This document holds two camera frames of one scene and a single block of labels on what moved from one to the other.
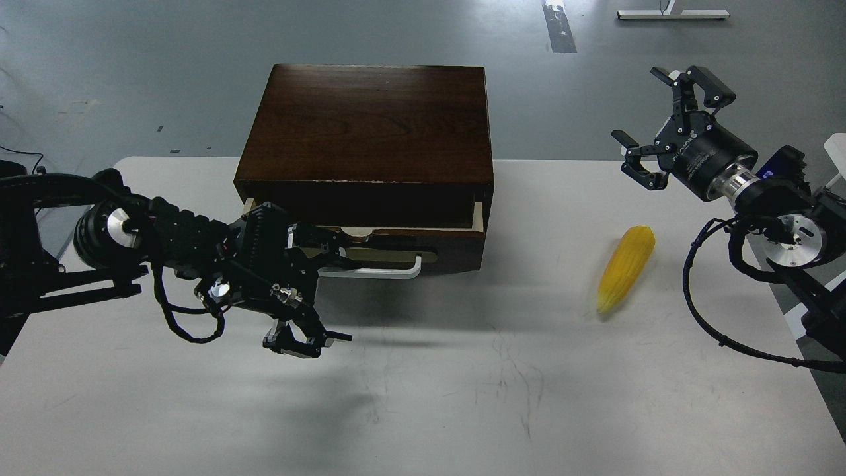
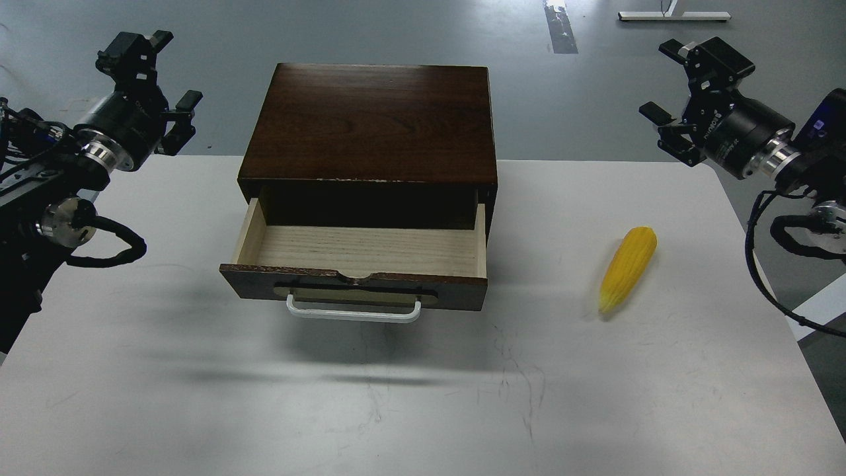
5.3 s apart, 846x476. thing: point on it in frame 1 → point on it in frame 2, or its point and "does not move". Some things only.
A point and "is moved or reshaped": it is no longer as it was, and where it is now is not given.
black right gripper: x=696 y=147 → x=733 y=130
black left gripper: x=260 y=262 → x=125 y=131
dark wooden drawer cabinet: x=362 y=147 does not move
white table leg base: x=667 y=13 does not move
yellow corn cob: x=625 y=266 does not move
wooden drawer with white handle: x=393 y=236 is moved or reshaped
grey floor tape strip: x=558 y=27 does not move
